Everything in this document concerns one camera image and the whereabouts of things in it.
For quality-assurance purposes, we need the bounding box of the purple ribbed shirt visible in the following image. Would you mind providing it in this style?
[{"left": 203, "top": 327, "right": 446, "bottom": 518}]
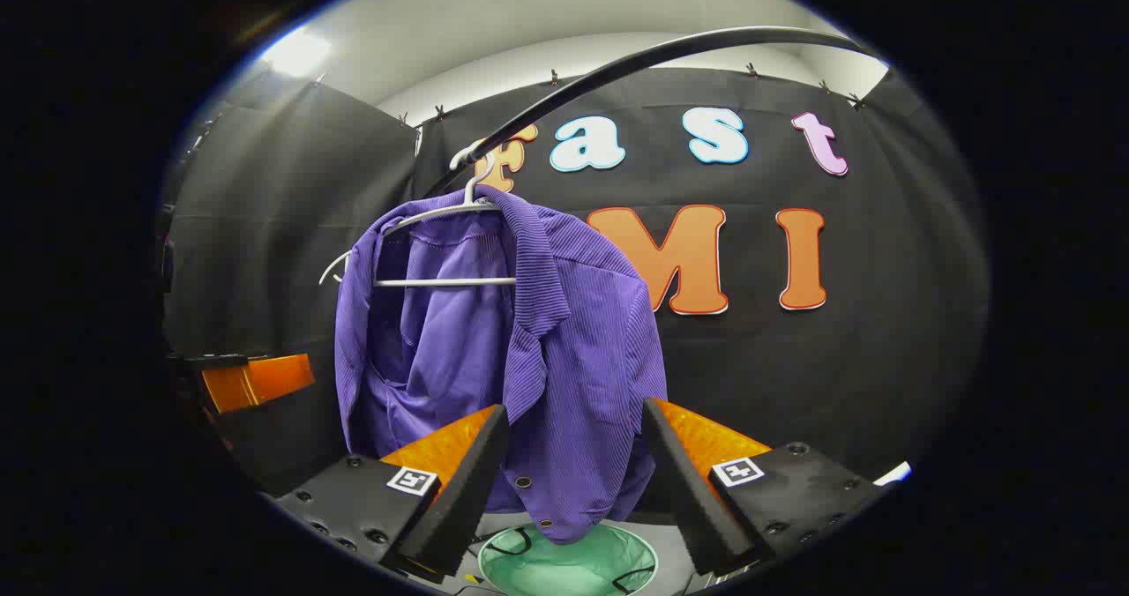
[{"left": 333, "top": 186, "right": 669, "bottom": 546}]

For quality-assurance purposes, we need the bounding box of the green laundry hamper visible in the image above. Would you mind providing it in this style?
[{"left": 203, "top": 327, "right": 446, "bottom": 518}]
[{"left": 476, "top": 521, "right": 660, "bottom": 596}]

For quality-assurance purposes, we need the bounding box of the ceiling light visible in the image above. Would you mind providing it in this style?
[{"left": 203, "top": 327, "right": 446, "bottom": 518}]
[{"left": 260, "top": 27, "right": 334, "bottom": 77}]

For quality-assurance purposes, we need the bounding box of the white clothes hanger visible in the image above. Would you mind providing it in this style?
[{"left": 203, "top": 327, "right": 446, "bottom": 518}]
[{"left": 318, "top": 142, "right": 521, "bottom": 288}]

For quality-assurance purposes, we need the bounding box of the black clothes rail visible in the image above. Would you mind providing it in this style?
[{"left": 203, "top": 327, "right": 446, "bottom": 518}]
[{"left": 422, "top": 26, "right": 886, "bottom": 200}]

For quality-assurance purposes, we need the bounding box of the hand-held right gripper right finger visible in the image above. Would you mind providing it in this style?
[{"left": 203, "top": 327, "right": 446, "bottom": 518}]
[{"left": 640, "top": 397, "right": 887, "bottom": 577}]

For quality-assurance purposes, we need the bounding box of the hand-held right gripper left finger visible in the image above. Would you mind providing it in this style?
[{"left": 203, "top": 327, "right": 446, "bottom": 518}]
[{"left": 261, "top": 405, "right": 510, "bottom": 584}]

